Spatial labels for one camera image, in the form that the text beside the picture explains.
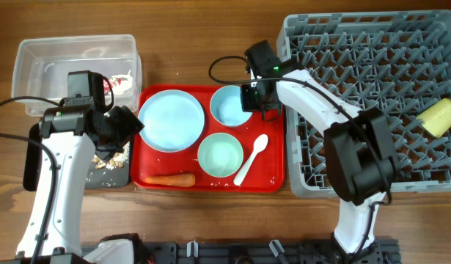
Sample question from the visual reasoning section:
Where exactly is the white plastic spoon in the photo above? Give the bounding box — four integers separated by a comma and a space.
233, 134, 268, 186

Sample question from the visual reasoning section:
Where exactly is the grey dishwasher rack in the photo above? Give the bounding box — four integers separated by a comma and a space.
276, 10, 451, 192

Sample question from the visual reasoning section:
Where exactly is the red snack wrapper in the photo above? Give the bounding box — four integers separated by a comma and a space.
103, 78, 119, 95

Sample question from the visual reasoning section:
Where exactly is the yellow plastic cup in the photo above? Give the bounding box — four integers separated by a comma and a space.
417, 98, 451, 139

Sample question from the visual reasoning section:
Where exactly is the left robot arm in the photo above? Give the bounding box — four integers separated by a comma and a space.
12, 105, 147, 263

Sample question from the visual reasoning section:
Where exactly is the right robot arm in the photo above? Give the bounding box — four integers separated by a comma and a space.
242, 56, 400, 263

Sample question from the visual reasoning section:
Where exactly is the food scraps pile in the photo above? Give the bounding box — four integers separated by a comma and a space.
85, 143, 131, 188

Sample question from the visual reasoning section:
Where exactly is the black tray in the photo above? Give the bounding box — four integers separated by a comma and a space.
23, 140, 133, 191

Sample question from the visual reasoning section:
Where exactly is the light green bowl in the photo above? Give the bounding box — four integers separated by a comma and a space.
197, 133, 244, 178

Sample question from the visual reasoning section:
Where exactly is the white tissue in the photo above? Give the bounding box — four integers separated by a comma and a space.
110, 71, 133, 95

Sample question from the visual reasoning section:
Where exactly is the light blue plate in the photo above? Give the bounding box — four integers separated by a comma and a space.
138, 89, 205, 153

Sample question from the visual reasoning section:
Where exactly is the orange carrot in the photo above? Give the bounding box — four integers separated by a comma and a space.
145, 173, 196, 188

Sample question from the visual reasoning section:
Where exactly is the clear plastic bin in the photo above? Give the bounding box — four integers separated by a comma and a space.
11, 34, 142, 112

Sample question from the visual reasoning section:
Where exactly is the light blue bowl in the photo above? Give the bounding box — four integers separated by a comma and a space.
210, 85, 252, 127

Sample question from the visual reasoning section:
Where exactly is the red serving tray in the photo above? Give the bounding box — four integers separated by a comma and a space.
130, 84, 285, 193

